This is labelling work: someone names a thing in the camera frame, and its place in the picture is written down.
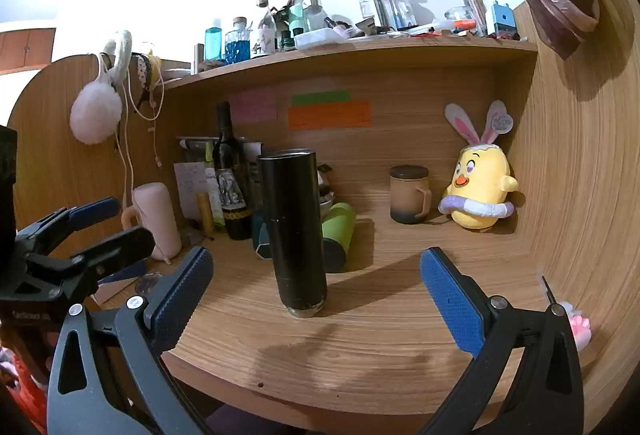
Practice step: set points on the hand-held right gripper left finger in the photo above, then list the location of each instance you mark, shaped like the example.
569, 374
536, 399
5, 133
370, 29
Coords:
186, 287

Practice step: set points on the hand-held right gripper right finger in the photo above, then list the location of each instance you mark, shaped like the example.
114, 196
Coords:
450, 295

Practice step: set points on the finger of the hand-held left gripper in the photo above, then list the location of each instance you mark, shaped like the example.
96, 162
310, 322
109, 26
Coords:
125, 242
95, 210

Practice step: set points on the tall black cup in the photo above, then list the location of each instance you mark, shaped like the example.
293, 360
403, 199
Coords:
295, 225

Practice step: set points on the yellow tube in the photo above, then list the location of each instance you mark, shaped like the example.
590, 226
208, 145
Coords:
205, 212

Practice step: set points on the white paper card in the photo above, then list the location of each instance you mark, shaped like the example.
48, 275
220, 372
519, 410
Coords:
190, 185

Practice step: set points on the teal box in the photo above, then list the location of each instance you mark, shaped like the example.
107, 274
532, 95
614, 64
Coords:
261, 235

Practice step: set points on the white fluffy earmuffs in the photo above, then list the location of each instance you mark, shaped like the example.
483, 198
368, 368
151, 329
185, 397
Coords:
95, 112

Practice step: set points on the red cloth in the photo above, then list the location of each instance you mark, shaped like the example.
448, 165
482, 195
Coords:
22, 385

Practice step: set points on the brown lidded mug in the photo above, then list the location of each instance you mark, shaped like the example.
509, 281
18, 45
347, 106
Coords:
407, 197

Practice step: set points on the yellow chick plush toy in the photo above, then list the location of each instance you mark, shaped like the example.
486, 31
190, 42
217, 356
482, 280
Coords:
482, 180

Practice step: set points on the dark wine bottle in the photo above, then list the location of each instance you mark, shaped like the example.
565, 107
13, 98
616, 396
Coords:
231, 165

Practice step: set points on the pink fluffy toy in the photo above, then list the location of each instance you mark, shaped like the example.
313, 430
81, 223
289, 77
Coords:
580, 327

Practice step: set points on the patterned hair band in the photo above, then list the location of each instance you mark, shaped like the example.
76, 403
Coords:
146, 72

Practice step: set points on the metal bowl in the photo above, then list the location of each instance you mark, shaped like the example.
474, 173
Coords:
325, 200

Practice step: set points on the wooden cabinet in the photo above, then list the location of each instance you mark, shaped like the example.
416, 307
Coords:
25, 50

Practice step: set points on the pink sticky note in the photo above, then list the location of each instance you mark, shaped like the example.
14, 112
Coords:
253, 106

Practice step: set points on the teal plastic bottle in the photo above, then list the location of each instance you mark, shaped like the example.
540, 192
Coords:
213, 42

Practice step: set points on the orange sticky note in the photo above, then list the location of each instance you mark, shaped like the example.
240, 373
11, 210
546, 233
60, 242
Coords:
330, 116

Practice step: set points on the glass bottle blue liquid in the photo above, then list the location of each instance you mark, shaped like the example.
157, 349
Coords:
237, 46

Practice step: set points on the green sticky note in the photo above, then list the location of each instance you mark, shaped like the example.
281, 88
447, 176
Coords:
320, 98

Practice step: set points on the clear corked bottle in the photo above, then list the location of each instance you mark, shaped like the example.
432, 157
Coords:
265, 32

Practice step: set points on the white tray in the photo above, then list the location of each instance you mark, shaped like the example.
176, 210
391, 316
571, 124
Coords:
316, 39

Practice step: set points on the blue box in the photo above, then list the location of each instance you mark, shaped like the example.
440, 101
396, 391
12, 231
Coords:
502, 17

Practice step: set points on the green pump bottle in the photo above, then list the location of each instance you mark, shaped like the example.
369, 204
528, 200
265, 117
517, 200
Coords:
297, 12

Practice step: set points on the clear jar brown contents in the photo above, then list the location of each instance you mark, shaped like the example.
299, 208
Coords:
474, 7

